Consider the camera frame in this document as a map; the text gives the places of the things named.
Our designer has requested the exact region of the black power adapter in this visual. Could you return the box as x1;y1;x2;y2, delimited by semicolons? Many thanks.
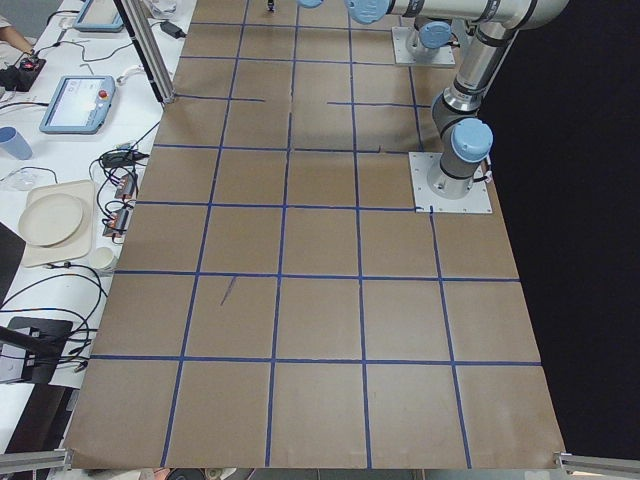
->
159;20;186;39

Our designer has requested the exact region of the near teach pendant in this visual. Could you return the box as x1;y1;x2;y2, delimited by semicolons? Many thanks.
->
39;75;116;134

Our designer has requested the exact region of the beige round plate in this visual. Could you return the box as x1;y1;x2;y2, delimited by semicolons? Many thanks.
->
18;193;83;246

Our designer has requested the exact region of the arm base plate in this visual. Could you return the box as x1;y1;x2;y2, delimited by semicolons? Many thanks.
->
409;152;492;214
391;26;455;68

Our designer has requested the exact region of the blue plastic cup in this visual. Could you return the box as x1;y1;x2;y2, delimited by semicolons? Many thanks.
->
0;127;33;160

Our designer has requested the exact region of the beige tray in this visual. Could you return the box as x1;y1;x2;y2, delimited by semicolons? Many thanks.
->
18;180;96;267

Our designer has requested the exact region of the far teach pendant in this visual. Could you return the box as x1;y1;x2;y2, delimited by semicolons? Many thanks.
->
73;0;124;33

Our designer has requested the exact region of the white paper cup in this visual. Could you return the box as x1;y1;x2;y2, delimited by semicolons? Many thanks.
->
88;247;118;275

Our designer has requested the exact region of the aluminium frame post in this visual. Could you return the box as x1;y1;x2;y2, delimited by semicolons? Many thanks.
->
114;0;175;105

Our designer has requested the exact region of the teach pendant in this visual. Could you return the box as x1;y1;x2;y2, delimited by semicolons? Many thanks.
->
73;0;124;33
39;75;116;134

